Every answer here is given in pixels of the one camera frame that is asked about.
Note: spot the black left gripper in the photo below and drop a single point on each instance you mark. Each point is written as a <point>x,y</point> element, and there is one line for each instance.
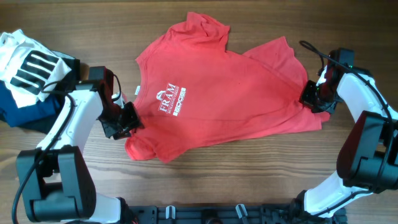
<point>123,121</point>

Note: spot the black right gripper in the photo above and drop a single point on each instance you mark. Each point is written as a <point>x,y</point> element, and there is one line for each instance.
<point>310,97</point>

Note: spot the red t-shirt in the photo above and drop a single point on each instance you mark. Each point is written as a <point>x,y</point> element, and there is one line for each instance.
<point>194,92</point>

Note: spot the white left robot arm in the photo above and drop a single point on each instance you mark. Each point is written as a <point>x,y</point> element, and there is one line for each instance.
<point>55,183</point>

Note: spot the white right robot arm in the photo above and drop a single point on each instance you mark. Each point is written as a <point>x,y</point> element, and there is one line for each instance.
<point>367,162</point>

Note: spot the white printed t-shirt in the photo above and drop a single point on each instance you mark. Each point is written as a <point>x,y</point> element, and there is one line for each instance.
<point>27,66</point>

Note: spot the blue folded garment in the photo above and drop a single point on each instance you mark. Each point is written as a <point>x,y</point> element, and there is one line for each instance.
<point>15,116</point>

